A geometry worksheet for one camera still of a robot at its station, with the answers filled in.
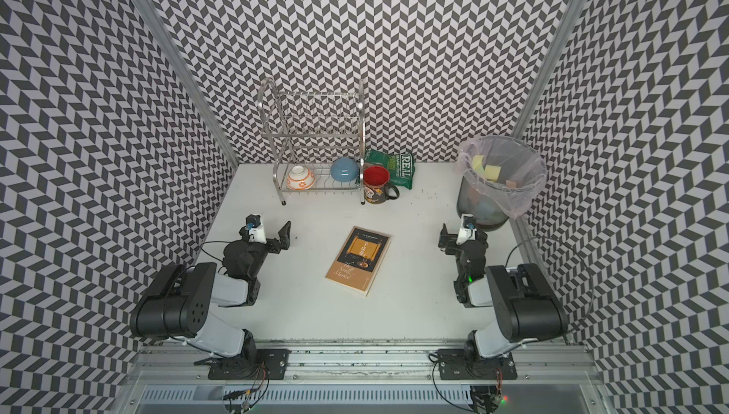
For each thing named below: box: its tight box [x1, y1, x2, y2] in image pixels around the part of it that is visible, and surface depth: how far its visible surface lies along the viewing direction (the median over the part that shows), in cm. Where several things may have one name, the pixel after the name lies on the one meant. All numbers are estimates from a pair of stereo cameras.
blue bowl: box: [330, 157, 360, 183], surface depth 110 cm
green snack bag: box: [363, 149, 416, 190], surface depth 118 cm
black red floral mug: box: [362, 164, 400, 205], surface depth 104 cm
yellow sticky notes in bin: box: [471, 154, 502, 182], surface depth 98 cm
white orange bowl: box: [286, 165, 316, 190], surface depth 105 cm
